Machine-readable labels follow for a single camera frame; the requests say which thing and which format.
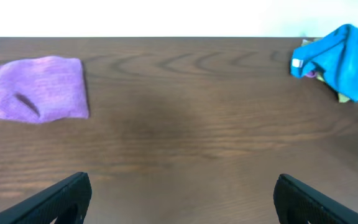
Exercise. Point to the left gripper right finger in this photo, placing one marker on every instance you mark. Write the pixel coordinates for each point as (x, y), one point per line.
(298, 203)

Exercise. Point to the purple microfibre cloth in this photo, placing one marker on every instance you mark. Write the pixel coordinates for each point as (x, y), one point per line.
(42, 90)

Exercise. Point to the yellow-green microfibre cloth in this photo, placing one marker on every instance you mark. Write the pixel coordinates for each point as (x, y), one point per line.
(341, 98)

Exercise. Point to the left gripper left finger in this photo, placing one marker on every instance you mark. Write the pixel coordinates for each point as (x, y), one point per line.
(65, 202)

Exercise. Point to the blue microfibre cloth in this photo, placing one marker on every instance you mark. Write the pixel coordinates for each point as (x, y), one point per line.
(335, 57)

